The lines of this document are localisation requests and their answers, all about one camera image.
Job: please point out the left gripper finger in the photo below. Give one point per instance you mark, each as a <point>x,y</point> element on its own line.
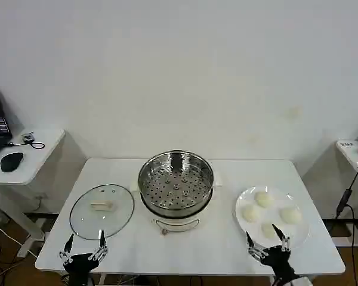
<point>68,245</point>
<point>101,239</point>

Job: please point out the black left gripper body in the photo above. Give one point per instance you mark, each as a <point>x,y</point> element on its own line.
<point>79,265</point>

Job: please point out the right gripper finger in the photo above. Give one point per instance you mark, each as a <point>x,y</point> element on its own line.
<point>251,242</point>
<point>282,236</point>

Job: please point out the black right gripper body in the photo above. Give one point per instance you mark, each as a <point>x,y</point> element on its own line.
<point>279,260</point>

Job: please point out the white steamed bun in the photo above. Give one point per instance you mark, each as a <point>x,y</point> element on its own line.
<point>264,199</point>
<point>268,231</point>
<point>290,215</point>
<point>250,213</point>

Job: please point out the white round plate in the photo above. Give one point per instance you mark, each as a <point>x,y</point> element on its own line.
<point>298,235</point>

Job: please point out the glass pot lid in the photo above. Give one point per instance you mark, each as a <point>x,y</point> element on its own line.
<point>86,214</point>

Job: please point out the white work table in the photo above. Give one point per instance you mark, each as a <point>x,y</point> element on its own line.
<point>182,256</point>

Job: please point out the white electric cooker base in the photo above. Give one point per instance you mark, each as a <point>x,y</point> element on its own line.
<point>176,222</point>

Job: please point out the steel steamer basket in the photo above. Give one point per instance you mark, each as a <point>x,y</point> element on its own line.
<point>155,175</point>

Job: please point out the white rounded side table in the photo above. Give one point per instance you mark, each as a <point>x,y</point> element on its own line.
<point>35,161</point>

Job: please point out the black computer mouse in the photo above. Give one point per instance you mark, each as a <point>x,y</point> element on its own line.
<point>11,161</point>

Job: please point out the white side table with box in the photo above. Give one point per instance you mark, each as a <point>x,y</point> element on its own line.
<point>350,156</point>

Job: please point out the white labelled box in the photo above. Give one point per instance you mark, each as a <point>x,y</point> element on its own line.
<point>347,144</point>

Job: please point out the small grey device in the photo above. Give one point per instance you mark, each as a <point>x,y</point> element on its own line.
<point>27,137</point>

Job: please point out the wall power socket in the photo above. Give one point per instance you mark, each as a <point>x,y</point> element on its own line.
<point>41,196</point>

